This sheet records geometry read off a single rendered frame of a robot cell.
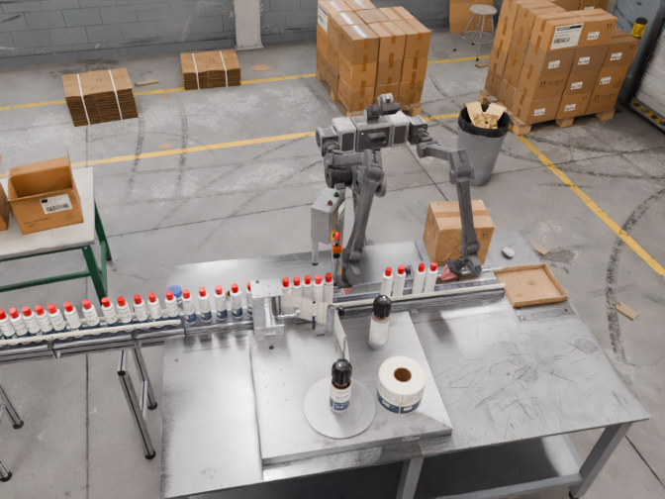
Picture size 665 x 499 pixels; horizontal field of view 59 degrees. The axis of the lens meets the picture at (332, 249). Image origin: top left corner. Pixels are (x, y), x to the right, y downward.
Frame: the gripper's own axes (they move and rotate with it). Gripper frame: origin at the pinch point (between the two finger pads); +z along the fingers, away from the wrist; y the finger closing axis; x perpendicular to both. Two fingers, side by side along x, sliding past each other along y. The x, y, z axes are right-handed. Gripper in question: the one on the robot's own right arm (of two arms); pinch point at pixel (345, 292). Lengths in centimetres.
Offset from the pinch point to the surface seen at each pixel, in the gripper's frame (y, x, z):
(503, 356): 70, -37, 19
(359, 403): -5, -54, 13
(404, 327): 26.6, -14.7, 13.5
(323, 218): -11.1, 6.4, -41.9
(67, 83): -193, 404, 63
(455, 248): 67, 26, 2
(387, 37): 118, 339, 5
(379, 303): 8.8, -24.2, -15.5
